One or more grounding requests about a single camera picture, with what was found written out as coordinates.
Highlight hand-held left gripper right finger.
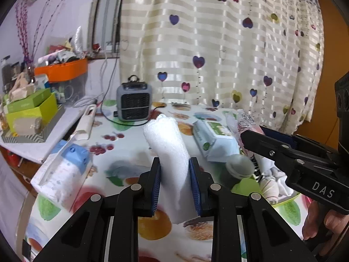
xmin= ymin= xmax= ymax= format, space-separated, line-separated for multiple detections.
xmin=189 ymin=157 xmax=318 ymax=262

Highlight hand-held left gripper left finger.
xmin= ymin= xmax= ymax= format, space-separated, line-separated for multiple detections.
xmin=33 ymin=157 xmax=162 ymax=262

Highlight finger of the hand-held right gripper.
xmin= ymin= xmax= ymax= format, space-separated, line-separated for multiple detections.
xmin=260 ymin=127 xmax=339 ymax=157
xmin=241 ymin=129 xmax=339 ymax=175

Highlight pink white plastic packet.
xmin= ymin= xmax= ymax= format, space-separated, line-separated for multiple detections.
xmin=225 ymin=109 xmax=265 ymax=153

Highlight white towel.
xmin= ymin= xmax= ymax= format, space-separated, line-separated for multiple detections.
xmin=143 ymin=114 xmax=198 ymax=224

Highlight green plastic basin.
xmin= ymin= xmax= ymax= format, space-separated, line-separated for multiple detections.
xmin=231 ymin=153 xmax=302 ymax=208

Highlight person's right hand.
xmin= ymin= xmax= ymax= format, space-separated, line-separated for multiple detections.
xmin=302 ymin=200 xmax=345 ymax=241

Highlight white round container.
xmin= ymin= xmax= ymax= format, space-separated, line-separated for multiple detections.
xmin=225 ymin=154 xmax=254 ymax=179

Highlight beige striped rolled sock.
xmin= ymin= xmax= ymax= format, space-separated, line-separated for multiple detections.
xmin=259 ymin=177 xmax=279 ymax=203

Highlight fruit print tablecloth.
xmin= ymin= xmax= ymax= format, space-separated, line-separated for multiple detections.
xmin=23 ymin=101 xmax=339 ymax=262

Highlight wet wipes pack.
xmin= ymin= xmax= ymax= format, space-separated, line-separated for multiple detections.
xmin=192 ymin=120 xmax=240 ymax=163

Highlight grey space heater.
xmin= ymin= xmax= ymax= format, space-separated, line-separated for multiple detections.
xmin=116 ymin=75 xmax=153 ymax=122

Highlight blue white tissue pack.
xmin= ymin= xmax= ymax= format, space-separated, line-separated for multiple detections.
xmin=30 ymin=139 xmax=93 ymax=210

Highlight white plastic holder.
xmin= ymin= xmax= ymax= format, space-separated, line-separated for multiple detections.
xmin=71 ymin=104 xmax=97 ymax=141

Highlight wooden wardrobe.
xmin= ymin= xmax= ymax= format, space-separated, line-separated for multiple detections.
xmin=296 ymin=0 xmax=349 ymax=153

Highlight heart print striped curtain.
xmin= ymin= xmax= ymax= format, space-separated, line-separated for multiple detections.
xmin=118 ymin=0 xmax=326 ymax=134

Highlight white side cabinet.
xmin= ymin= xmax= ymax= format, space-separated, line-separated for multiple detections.
xmin=0 ymin=102 xmax=96 ymax=164

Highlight clear storage box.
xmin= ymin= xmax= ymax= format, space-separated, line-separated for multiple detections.
xmin=48 ymin=74 xmax=88 ymax=107

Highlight grey zigzag pattern box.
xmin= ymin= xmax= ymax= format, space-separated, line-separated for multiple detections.
xmin=1 ymin=105 xmax=66 ymax=144

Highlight lime green box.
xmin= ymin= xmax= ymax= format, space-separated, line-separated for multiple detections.
xmin=5 ymin=93 xmax=59 ymax=136

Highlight orange plastic basket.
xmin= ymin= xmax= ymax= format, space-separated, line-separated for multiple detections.
xmin=34 ymin=58 xmax=88 ymax=83

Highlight dark green box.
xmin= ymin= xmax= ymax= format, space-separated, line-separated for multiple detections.
xmin=4 ymin=87 xmax=52 ymax=114

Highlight pile of sundries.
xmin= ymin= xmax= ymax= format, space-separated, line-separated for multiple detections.
xmin=38 ymin=42 xmax=88 ymax=66

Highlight dark glass jar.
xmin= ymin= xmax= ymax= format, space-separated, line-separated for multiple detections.
xmin=1 ymin=56 xmax=13 ymax=92

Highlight purple dried flower stems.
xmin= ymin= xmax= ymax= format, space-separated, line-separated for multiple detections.
xmin=15 ymin=0 xmax=75 ymax=69

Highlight white cable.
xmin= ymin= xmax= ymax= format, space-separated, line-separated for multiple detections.
xmin=74 ymin=57 xmax=116 ymax=107

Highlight window frame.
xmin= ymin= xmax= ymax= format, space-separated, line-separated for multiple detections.
xmin=89 ymin=0 xmax=126 ymax=59

